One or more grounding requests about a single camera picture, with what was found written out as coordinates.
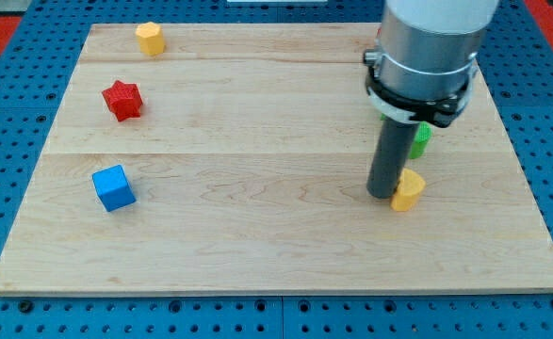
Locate blue cube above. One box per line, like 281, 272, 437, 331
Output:
91, 165, 137, 212

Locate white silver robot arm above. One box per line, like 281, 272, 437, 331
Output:
364, 0, 498, 101

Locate wooden board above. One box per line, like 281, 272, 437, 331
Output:
0, 24, 553, 297

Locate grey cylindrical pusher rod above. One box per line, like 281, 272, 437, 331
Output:
366, 118, 419, 199

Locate yellow heart block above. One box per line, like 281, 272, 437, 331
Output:
390, 169, 427, 212

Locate green block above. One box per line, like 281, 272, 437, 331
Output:
380, 114, 432, 159

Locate red star block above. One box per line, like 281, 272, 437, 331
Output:
102, 80, 143, 121

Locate black white wrist clamp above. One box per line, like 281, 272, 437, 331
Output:
363, 49, 477, 128

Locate yellow hexagon block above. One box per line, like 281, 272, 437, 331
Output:
135, 22, 166, 57

